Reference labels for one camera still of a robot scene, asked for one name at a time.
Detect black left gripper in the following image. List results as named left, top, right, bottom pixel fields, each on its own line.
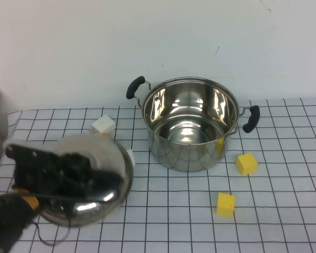
left=5, top=143, right=123, bottom=199

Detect steel lid with black knob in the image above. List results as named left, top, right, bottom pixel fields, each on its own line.
left=39, top=133, right=134, bottom=228

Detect white foam cube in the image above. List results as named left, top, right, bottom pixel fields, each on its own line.
left=126, top=149, right=136, bottom=167

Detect white power adapter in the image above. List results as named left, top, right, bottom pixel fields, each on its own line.
left=89, top=115, right=115, bottom=135

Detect white black grid tablecloth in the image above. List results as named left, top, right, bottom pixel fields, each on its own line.
left=0, top=96, right=316, bottom=253

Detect yellow foam cube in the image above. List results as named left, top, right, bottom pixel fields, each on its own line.
left=216, top=192, right=236, bottom=218
left=235, top=152, right=259, bottom=176

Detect stainless steel pot black handles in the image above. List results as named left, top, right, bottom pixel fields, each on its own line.
left=125, top=76, right=261, bottom=172

